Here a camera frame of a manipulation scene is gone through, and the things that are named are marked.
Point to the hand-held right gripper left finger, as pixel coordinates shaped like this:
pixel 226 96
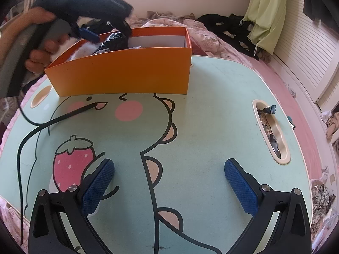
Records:
pixel 98 185

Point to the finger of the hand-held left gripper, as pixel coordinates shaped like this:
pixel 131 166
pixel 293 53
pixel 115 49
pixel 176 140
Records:
pixel 124 26
pixel 88 35

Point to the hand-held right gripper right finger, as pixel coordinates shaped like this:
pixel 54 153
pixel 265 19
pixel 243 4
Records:
pixel 241 185

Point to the beige furry pompom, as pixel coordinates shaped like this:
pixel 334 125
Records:
pixel 79 49

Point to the black fabric pouch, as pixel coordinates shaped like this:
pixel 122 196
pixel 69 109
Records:
pixel 111 43

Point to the orange cardboard box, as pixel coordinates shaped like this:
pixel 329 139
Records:
pixel 119 71

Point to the green cartoon desktop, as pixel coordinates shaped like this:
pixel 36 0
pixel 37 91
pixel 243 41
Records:
pixel 212 105

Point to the person's left hand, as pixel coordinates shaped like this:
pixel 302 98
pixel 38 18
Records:
pixel 39 14

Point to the beige knit blanket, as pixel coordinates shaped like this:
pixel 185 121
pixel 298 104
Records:
pixel 164 15

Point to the crumpled wrappers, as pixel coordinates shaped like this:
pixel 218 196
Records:
pixel 274 143

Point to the patterned grey cloth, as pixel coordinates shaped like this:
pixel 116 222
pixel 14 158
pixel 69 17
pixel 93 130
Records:
pixel 320 198

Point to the small teal object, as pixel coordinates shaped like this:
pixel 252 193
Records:
pixel 291 122

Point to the dark foil wrapper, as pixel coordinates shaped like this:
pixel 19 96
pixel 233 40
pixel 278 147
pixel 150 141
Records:
pixel 270 109

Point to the pink floral quilt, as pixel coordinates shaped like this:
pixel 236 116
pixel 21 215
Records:
pixel 212 42

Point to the floral pink blanket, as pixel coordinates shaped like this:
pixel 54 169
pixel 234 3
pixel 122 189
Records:
pixel 10 217

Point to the black clothes pile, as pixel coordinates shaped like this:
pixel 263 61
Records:
pixel 227 23

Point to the beige clothes pile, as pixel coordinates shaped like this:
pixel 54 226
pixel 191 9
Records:
pixel 332 127

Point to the white slatted doors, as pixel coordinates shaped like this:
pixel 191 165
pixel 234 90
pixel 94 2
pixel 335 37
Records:
pixel 304 58

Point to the green curtain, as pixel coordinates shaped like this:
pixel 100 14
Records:
pixel 267 13

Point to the dark hanging cloth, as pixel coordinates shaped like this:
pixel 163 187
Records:
pixel 320 2

